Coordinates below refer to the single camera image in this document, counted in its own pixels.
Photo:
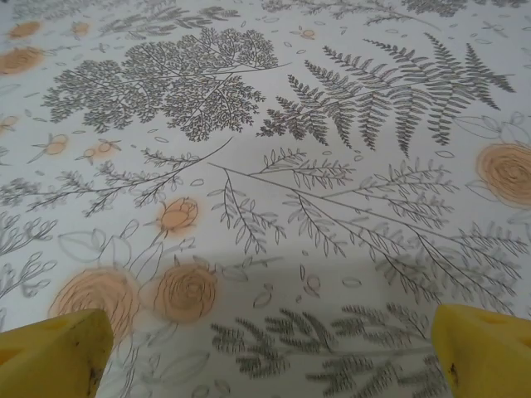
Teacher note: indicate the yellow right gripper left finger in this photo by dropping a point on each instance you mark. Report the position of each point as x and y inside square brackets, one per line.
[50, 356]

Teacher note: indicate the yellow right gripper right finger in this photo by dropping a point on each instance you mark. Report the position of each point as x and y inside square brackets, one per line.
[489, 356]

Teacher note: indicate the floral patterned tablecloth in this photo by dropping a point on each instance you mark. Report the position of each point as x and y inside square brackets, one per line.
[265, 166]

